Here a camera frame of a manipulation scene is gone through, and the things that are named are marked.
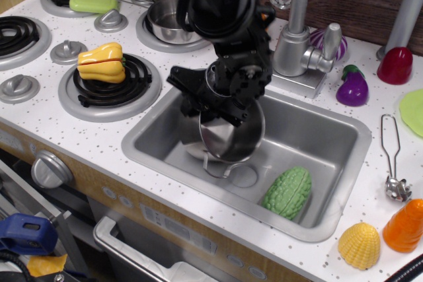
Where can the yellow corn toy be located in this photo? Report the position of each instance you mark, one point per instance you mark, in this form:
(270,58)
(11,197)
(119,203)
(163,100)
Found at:
(360,246)

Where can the metal whisk utensil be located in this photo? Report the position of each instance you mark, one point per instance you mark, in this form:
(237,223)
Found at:
(395,188)

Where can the grey stove knob lower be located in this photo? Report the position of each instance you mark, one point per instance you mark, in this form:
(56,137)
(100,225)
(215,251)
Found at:
(18,89)

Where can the grey metal pole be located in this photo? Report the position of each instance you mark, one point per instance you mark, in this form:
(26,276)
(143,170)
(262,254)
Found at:
(402,29)

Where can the grey oven front knob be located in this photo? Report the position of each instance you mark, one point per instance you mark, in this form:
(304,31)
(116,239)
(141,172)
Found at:
(49,171)

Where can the green bitter melon toy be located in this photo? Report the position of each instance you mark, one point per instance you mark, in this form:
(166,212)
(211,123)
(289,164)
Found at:
(288,193)

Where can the light green lettuce toy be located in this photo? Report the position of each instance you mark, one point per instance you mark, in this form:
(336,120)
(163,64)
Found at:
(411,111)

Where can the yellow cloth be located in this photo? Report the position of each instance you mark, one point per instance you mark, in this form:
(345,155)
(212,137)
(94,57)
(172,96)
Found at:
(44,265)

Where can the front right black burner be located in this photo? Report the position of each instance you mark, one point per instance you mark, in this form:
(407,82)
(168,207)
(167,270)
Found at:
(99,101)

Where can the purple eggplant toy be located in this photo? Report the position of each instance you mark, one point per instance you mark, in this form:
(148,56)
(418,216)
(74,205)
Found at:
(354,89)

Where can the grey stove knob middle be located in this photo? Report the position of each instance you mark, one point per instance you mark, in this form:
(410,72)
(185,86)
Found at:
(66,53)

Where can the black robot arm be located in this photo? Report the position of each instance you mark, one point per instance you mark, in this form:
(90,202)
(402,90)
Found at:
(237,30)

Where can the yellow bell pepper toy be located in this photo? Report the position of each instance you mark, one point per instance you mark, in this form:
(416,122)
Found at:
(104,64)

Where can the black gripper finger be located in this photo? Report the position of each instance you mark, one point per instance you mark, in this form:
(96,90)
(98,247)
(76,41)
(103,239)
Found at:
(190,106)
(208,116)

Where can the red pepper toy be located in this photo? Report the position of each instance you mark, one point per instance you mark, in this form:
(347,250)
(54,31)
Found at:
(396,67)

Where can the grey toy sink basin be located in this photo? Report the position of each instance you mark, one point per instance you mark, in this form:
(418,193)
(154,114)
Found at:
(332,147)

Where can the orange carrot toy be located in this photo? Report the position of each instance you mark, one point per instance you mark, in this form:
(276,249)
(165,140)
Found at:
(403,231)

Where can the steel saucepan on burner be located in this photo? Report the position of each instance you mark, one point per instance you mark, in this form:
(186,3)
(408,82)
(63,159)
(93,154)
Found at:
(161,18)

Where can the blue clamp tool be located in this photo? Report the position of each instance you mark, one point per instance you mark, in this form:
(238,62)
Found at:
(28,235)

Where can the orange pumpkin toy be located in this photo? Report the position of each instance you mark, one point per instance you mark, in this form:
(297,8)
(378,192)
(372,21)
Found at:
(264,18)

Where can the steel pot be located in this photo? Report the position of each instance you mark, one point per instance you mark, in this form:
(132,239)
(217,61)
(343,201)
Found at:
(220,145)

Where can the silver toy faucet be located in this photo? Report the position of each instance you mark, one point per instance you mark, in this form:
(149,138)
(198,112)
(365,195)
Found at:
(298,66)

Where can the purple onion toy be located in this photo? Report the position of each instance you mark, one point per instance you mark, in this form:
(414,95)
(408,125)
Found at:
(317,37)

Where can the grey stove knob upper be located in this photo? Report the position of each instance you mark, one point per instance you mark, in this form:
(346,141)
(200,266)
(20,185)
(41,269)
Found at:
(111,22)

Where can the grey oven door handle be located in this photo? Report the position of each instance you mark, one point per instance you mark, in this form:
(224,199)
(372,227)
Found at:
(180,271)

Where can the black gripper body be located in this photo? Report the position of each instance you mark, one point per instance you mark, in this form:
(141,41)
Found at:
(195,82)

